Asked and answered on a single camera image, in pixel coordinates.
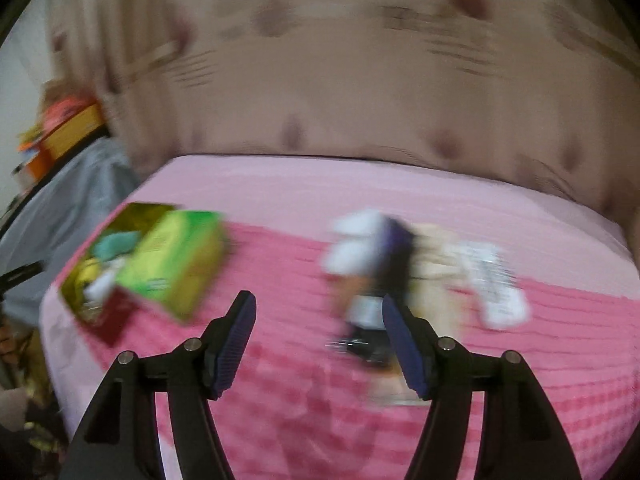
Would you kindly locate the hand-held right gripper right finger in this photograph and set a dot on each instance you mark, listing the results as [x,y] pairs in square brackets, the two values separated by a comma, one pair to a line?
[405,355]

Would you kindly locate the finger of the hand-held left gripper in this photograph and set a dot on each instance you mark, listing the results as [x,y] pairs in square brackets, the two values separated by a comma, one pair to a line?
[22,272]

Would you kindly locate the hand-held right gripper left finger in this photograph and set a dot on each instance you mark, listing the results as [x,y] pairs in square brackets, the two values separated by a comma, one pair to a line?
[232,345]

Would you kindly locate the yellow plush toy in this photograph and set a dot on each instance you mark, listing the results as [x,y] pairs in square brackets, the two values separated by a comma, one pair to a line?
[87,275]

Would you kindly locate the clear plastic packet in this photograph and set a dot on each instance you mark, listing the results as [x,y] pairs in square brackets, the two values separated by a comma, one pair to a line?
[495,285]
[102,285]

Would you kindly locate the brown egg-shaped sponge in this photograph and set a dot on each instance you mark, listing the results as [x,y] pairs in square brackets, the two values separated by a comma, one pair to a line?
[350,287]

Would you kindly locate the beige frilly cloth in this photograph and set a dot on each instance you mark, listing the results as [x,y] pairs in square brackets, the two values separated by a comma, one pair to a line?
[440,270]

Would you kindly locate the dark purple packet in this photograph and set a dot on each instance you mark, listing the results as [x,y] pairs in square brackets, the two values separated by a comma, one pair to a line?
[395,260]

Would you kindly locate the teal fluffy scrunchie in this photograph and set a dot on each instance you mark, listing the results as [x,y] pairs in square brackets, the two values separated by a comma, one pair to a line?
[115,247]

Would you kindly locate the gold tin box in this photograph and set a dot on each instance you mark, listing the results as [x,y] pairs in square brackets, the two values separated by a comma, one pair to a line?
[107,322]

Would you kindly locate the white knitted sock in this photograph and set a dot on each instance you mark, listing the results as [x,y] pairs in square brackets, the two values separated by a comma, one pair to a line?
[350,245]

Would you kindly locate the grey plastic cover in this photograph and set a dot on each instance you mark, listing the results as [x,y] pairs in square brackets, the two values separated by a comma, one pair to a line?
[65,200]

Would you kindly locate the green tissue box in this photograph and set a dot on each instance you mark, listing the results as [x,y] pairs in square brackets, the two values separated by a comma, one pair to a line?
[175,260]

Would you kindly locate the orange box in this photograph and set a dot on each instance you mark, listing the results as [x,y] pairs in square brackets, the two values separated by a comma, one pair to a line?
[35,165]

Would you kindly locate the brown and yellow cardboard box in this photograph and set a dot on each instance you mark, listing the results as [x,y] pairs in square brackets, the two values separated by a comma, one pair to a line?
[75,127]

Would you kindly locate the pink checked blanket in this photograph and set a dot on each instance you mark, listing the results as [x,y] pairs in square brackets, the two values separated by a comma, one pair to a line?
[300,200]

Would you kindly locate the red plastic bag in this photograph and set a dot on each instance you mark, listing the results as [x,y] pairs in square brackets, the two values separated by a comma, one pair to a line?
[62,110]

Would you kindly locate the beige leaf-print curtain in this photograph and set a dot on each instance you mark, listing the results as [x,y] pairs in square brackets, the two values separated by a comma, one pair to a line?
[325,85]

